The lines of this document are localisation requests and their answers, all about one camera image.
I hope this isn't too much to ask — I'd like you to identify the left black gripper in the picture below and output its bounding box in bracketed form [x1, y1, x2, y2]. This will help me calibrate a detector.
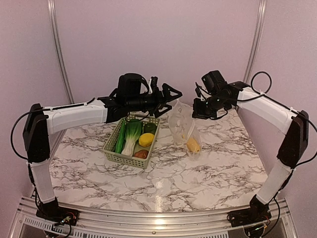
[127, 83, 183, 119]

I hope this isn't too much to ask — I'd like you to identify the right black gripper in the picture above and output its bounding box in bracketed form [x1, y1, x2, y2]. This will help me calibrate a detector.
[192, 93, 229, 119]

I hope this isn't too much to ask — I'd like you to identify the clear zip top bag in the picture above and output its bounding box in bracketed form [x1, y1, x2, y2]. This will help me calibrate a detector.
[168, 99, 202, 160]

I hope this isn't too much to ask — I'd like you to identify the green white bok choy toy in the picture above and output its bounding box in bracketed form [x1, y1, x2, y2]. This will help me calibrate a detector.
[121, 119, 143, 156]

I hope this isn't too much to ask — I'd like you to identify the dark green cucumber toy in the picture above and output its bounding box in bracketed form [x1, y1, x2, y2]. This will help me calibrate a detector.
[115, 122, 126, 154]

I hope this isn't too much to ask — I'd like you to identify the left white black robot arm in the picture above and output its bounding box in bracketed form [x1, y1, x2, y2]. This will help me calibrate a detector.
[23, 83, 182, 222]

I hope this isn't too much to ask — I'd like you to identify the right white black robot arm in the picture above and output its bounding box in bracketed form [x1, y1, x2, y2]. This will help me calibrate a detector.
[192, 81, 309, 227]

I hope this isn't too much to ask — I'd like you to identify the green bell pepper toy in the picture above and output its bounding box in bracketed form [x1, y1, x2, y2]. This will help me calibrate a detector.
[143, 122, 157, 135]

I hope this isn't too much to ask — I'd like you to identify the yellow lemon toy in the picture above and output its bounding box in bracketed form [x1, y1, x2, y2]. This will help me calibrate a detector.
[138, 133, 155, 147]

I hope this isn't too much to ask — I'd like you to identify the brown red potato toy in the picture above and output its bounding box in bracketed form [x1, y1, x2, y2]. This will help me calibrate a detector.
[133, 149, 149, 159]

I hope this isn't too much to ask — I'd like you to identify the pale green perforated basket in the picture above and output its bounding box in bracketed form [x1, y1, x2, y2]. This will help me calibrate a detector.
[102, 114, 160, 169]

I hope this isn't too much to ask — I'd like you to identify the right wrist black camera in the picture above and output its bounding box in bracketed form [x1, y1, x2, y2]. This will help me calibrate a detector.
[201, 70, 227, 95]

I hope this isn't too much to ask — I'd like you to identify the wrist black camera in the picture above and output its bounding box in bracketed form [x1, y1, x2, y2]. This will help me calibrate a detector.
[201, 70, 227, 95]
[116, 73, 150, 99]

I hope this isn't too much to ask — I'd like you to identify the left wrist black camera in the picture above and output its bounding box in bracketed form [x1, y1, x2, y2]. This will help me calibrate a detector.
[116, 73, 150, 99]

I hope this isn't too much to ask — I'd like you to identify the right aluminium frame post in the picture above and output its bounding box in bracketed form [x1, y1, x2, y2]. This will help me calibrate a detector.
[243, 0, 267, 83]

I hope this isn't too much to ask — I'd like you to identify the front aluminium rail base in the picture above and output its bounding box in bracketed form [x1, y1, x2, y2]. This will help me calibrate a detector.
[9, 195, 298, 238]

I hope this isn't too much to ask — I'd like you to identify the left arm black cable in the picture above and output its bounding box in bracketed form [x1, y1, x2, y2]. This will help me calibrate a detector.
[10, 98, 96, 161]

